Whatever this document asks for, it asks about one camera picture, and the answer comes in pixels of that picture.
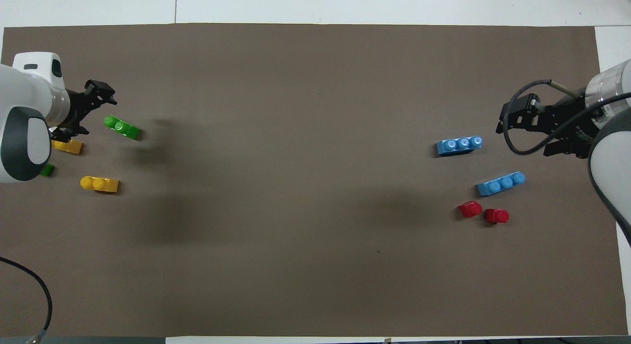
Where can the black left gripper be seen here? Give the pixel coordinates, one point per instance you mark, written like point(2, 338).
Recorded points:
point(79, 110)

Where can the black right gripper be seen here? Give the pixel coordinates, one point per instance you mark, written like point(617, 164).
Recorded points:
point(567, 120)

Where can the green two-stud toy block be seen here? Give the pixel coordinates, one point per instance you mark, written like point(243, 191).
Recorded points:
point(121, 127)
point(48, 170)

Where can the blue three-stud toy block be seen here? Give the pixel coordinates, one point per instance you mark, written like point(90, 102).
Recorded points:
point(500, 184)
point(458, 146)

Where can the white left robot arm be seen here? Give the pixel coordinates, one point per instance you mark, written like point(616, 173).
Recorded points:
point(24, 102)

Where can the yellow two-stud toy block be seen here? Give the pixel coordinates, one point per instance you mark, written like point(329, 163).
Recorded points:
point(100, 184)
point(69, 147)

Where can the red one-stud toy block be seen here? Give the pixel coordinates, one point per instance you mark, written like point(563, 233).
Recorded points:
point(496, 216)
point(470, 209)

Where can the brown table mat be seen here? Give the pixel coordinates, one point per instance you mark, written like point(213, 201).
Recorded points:
point(315, 87)

